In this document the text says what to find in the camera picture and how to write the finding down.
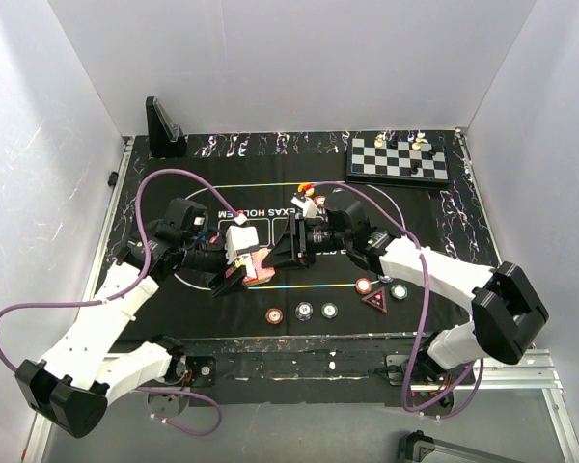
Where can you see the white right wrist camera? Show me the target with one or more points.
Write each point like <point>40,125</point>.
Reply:
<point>305,205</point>

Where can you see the aluminium frame rail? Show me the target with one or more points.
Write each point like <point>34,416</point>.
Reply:
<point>519,413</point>

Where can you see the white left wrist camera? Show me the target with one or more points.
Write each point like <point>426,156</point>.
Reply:
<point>240,241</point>

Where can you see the white chess pawn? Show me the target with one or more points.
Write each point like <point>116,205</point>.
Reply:
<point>418,140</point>

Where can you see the black triangular all-in marker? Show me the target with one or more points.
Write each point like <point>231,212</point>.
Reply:
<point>377,300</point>

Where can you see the black case corner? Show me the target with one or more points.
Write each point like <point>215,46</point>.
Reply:
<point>417,447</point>

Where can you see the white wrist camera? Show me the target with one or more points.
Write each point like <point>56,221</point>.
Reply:
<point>240,241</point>
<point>305,205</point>

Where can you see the black chess piece on board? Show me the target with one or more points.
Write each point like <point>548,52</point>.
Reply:
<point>414,170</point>

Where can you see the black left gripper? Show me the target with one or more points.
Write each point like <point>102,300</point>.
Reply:
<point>219,284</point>

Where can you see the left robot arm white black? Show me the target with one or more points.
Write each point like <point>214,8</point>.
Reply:
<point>72,384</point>

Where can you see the yellow dealer button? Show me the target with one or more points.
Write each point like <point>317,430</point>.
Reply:
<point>306,189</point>

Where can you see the black texas holdem poker mat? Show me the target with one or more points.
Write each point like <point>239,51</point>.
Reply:
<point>262,186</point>

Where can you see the black card shoe stand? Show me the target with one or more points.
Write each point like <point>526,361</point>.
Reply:
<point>166,138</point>

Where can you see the red playing card deck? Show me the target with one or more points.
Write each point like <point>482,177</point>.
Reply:
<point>249,268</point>

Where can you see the green poker chip stack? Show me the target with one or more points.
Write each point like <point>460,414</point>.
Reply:
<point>329,310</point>

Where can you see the black white chess board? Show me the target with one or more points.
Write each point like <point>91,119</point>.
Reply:
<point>365,163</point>

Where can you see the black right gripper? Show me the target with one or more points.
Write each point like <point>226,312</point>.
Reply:
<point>284,254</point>

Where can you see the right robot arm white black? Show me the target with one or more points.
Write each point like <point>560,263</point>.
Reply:
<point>506,312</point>

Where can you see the red poker chip stack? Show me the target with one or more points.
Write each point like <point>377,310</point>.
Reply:
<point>274,316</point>

